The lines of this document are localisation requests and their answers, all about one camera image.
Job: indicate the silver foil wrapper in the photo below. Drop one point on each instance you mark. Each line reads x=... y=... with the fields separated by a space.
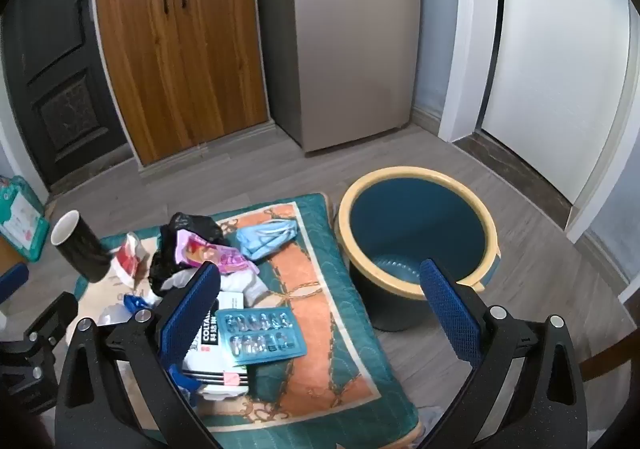
x=112 y=315

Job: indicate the teal diaper pack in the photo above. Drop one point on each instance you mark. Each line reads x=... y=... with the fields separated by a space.
x=22 y=219

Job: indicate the dark entry door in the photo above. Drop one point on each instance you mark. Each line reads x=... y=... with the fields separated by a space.
x=55 y=79

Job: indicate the black cup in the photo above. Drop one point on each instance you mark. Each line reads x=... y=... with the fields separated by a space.
x=85 y=249

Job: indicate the white medicine box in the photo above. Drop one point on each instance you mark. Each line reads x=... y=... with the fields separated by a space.
x=226 y=301

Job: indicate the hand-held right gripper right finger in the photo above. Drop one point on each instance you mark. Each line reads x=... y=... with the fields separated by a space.
x=450 y=316

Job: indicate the red white snack wrapper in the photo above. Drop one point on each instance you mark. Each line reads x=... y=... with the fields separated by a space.
x=127 y=256

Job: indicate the black plastic bag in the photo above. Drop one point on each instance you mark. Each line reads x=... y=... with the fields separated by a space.
x=192 y=226

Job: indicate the small blue wrapper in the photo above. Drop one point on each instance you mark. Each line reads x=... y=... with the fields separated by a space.
x=132 y=301

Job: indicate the wooden cabinet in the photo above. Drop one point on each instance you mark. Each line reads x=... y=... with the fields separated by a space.
x=190 y=69

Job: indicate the blue face mask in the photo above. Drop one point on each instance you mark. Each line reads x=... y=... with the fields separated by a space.
x=262 y=239

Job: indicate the blue bucket with yellow rim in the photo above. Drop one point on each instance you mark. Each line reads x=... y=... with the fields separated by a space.
x=415 y=219

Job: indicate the pink snack packet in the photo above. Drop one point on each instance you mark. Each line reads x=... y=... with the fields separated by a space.
x=210 y=251

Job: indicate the teal orange printed mat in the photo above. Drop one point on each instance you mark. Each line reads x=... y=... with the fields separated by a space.
x=310 y=289

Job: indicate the large white tissue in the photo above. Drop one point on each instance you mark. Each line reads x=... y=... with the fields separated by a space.
x=245 y=286

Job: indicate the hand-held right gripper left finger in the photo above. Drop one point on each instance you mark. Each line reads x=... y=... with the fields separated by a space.
x=190 y=316

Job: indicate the blue blister pack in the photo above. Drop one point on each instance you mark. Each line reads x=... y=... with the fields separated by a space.
x=260 y=336

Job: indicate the brown wooden furniture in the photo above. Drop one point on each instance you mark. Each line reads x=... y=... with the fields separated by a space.
x=610 y=354

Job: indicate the white door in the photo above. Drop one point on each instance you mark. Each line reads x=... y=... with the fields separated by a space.
x=550 y=79

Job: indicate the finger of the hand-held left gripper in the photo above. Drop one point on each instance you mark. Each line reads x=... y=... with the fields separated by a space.
x=52 y=319
x=12 y=281

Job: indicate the beige refrigerator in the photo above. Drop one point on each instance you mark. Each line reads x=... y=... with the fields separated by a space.
x=350 y=54

